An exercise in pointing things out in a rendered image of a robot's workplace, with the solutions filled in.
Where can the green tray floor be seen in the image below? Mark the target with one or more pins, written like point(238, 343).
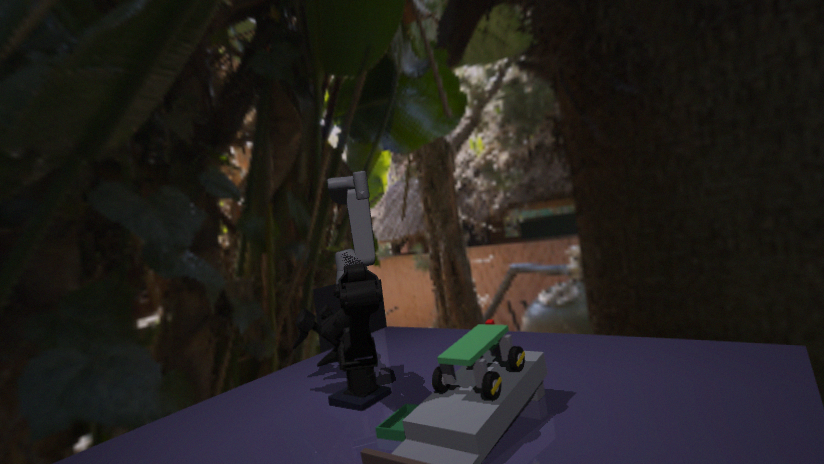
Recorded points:
point(399, 424)

